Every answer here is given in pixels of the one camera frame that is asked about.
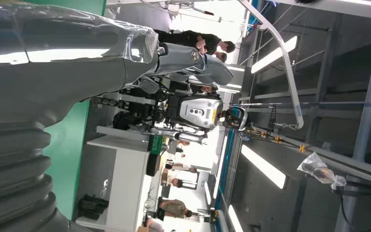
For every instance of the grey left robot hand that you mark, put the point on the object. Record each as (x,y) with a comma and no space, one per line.
(60,73)

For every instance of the green box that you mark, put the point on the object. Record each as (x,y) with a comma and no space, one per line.
(156,144)

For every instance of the white table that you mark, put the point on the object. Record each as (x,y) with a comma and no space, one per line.
(128,185)

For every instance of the person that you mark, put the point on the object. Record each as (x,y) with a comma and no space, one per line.
(188,38)
(176,208)
(182,167)

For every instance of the black bag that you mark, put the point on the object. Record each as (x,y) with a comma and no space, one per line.
(92,207)

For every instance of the grey humanoid robot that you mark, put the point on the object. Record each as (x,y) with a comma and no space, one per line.
(198,112)

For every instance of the white curved gantry beam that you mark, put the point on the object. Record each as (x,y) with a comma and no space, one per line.
(288,64)

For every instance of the plastic wrapped object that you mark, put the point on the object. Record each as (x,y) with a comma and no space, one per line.
(318,171)

